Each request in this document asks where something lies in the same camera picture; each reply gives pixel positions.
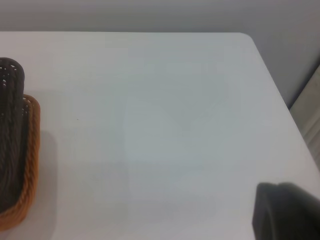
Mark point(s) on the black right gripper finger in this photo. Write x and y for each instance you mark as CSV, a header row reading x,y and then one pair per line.
x,y
287,215

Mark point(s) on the dark brown wicker basket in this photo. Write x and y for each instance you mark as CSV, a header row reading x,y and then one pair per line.
x,y
10,150

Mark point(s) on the orange wicker basket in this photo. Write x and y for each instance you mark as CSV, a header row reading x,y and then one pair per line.
x,y
32,155

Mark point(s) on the beige moulded wall panel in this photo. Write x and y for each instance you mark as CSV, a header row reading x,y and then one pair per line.
x,y
310,120

